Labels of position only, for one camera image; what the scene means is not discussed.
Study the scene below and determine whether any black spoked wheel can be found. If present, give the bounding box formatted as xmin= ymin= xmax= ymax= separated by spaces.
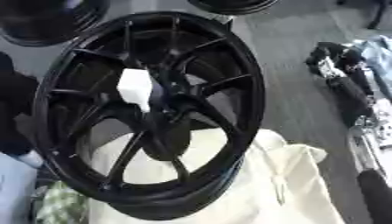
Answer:
xmin=31 ymin=10 xmax=267 ymax=221

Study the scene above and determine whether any white pin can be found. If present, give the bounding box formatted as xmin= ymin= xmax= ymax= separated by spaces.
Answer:
xmin=115 ymin=67 xmax=155 ymax=114

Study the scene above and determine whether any black round wheel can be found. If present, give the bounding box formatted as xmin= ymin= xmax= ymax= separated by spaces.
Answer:
xmin=0 ymin=0 xmax=112 ymax=48
xmin=186 ymin=0 xmax=282 ymax=16

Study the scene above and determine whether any white cloth cover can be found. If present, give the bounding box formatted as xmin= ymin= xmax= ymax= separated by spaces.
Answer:
xmin=87 ymin=127 xmax=349 ymax=224

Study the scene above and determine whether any green white patterned object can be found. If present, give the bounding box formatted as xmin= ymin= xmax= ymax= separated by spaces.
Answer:
xmin=33 ymin=180 xmax=92 ymax=224

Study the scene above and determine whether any person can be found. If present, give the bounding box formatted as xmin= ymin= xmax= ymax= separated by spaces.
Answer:
xmin=0 ymin=52 xmax=46 ymax=224

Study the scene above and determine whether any pale blue fabric bundle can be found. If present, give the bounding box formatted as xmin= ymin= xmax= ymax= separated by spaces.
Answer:
xmin=352 ymin=34 xmax=392 ymax=100

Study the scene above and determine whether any black chair leg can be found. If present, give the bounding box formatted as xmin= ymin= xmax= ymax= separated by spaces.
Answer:
xmin=335 ymin=0 xmax=392 ymax=31

